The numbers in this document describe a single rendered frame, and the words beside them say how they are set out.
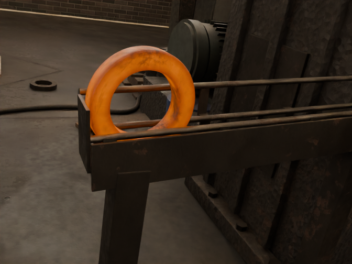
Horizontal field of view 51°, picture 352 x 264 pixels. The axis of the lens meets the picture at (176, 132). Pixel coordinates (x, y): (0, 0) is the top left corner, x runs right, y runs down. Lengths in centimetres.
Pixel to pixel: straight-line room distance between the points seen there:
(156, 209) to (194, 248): 25
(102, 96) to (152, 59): 9
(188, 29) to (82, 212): 108
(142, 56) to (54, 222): 97
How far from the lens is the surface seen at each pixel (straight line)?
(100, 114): 58
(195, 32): 198
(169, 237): 141
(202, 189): 160
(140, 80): 277
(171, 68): 60
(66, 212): 149
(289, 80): 83
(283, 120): 74
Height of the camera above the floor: 87
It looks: 22 degrees down
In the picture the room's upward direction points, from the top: 10 degrees clockwise
